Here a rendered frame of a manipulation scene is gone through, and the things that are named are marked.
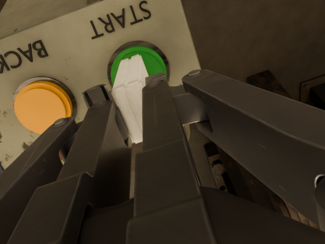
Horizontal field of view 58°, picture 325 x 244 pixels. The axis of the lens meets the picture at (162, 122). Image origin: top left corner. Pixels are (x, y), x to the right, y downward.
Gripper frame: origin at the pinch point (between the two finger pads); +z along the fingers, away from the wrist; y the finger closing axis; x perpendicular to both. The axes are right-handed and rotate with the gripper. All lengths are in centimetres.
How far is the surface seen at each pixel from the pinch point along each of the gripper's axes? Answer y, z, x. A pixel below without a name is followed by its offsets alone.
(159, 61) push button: 1.8, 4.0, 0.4
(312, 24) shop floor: 50, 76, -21
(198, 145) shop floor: 5, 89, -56
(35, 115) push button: -8.0, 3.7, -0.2
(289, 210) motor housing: 18, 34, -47
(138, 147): -4.7, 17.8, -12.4
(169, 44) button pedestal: 2.9, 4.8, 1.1
